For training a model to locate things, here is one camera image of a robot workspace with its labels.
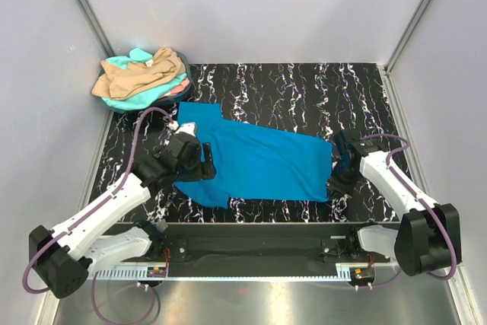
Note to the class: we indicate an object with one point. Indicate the beige t shirt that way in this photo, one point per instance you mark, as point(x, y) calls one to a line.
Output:
point(120, 84)

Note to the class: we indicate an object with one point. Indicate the right aluminium corner post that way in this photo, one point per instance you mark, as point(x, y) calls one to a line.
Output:
point(407, 34)

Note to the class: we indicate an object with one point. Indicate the slotted cable duct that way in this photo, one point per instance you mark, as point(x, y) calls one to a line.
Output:
point(355, 271)
point(133, 272)

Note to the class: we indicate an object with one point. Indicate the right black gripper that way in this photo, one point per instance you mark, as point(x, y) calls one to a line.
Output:
point(343, 161)

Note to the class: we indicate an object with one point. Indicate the right slotted cable duct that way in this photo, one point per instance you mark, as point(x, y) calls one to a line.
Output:
point(355, 271)

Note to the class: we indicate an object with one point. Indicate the dark grey laundry basket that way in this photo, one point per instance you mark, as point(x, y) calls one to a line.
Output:
point(179, 93)

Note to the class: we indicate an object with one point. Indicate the mint green t shirt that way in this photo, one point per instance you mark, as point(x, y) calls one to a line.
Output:
point(133, 102)

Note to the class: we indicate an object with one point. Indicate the left aluminium corner post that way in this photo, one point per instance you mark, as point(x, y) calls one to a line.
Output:
point(96, 27)

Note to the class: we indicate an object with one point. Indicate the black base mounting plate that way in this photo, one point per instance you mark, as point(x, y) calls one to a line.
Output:
point(329, 242)

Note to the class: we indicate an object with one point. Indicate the left slotted cable duct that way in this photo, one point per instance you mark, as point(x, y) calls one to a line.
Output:
point(133, 272)

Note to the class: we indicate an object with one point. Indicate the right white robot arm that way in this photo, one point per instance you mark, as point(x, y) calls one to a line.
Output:
point(418, 213)

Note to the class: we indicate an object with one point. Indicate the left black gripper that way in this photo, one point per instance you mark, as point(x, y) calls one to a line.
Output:
point(203, 161)

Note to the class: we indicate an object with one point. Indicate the coral pink t shirt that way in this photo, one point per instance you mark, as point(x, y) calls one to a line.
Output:
point(180, 88)

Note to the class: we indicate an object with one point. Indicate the blue t shirt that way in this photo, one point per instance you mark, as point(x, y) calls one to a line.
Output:
point(255, 162)

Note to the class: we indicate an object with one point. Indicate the aluminium corner post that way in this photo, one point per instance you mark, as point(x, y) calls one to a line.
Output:
point(96, 27)
point(407, 34)

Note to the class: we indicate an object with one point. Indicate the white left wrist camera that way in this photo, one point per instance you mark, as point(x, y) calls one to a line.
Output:
point(188, 128)

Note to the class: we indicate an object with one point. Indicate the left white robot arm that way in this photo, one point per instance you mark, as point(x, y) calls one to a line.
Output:
point(66, 255)

